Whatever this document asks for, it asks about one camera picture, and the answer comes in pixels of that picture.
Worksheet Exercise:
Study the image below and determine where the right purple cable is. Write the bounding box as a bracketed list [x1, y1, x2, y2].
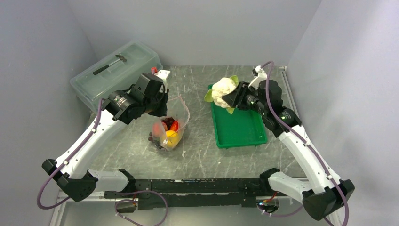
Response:
[260, 61, 350, 226]

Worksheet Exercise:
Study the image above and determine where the clear zip top bag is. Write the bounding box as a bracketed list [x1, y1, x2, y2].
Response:
[148, 95, 191, 151]

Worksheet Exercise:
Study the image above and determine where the white cauliflower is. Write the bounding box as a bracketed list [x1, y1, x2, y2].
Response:
[204, 75, 239, 114]

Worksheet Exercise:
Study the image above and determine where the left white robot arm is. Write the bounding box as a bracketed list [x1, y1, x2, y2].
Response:
[42, 70, 171, 202]

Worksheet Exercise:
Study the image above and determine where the clear plastic storage box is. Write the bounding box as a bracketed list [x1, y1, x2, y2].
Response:
[70, 40, 163, 112]

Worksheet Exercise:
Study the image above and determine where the purple cable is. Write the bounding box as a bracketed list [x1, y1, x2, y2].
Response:
[36, 98, 105, 210]
[260, 61, 350, 226]

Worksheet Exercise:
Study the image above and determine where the orange fruit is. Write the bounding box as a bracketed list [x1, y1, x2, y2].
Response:
[162, 130, 180, 148]

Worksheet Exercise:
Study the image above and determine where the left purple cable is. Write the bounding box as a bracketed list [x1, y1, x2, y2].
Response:
[36, 98, 105, 210]

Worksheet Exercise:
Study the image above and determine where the green plastic tray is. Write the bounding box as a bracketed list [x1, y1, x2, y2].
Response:
[211, 102, 268, 148]

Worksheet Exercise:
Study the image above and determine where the black handled hammer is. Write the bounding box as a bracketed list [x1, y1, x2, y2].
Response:
[93, 55, 127, 75]

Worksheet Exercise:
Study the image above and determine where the red orange mango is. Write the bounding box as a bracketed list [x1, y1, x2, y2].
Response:
[169, 121, 179, 132]

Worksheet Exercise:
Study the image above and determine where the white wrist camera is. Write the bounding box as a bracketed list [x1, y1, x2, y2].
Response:
[249, 65, 268, 89]
[151, 67, 171, 85]

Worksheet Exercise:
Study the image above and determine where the pink peach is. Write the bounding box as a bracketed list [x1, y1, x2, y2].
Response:
[152, 121, 168, 137]

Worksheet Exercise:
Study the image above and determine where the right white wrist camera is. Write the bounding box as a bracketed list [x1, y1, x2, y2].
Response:
[249, 65, 268, 89]

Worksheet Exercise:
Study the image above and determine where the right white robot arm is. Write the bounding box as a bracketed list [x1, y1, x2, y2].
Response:
[212, 78, 354, 226]

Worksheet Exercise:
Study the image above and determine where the dark red grape bunch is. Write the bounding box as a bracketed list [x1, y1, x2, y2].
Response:
[161, 117, 175, 130]

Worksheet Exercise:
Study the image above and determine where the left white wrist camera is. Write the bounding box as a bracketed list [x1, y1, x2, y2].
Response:
[151, 67, 171, 85]

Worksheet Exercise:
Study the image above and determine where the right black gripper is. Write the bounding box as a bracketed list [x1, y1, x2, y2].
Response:
[223, 81, 268, 116]

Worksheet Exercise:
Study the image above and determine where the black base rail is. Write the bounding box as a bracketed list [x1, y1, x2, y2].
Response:
[104, 178, 282, 210]

